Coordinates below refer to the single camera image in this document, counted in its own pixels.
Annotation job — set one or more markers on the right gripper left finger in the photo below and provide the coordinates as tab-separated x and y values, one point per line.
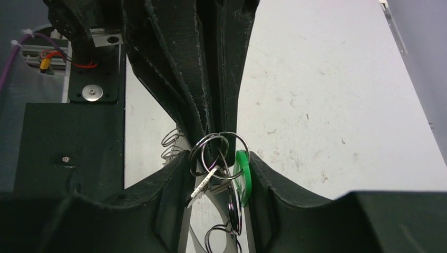
149	216

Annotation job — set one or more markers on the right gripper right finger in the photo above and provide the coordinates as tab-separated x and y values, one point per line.
282	216

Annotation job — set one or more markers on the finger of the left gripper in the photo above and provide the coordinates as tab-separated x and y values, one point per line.
232	32
164	42

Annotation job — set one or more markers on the key with green tag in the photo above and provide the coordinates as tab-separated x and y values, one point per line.
242	181

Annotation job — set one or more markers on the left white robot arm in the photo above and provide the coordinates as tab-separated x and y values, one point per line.
76	19

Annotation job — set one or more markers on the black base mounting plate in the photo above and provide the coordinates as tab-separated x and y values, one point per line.
77	146

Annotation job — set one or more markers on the aluminium frame rail right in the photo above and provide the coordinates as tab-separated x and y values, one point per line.
393	27

